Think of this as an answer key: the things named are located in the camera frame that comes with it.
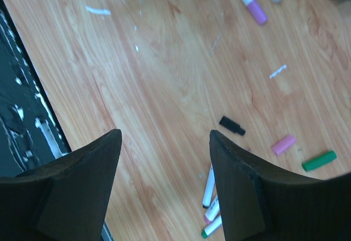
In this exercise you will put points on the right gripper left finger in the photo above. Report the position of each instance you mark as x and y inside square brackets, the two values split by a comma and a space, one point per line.
[65, 199]

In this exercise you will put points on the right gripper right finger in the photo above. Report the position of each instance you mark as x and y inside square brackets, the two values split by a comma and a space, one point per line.
[260, 201]

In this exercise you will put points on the pink cap marker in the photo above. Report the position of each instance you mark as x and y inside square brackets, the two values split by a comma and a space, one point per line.
[212, 211]

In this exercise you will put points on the black cap marker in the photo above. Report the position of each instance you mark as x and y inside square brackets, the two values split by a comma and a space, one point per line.
[209, 188]

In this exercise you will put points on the green cap marker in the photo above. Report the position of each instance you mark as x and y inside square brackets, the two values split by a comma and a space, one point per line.
[212, 227]

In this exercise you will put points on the pink pen cap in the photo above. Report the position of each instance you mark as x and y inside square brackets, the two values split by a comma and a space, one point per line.
[283, 145]

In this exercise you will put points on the green pen cap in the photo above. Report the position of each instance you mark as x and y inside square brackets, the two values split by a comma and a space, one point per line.
[319, 161]

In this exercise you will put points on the black pen cap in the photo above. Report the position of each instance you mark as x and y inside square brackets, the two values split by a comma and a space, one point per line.
[232, 126]

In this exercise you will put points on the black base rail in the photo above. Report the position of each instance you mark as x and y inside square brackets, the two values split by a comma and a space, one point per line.
[30, 132]

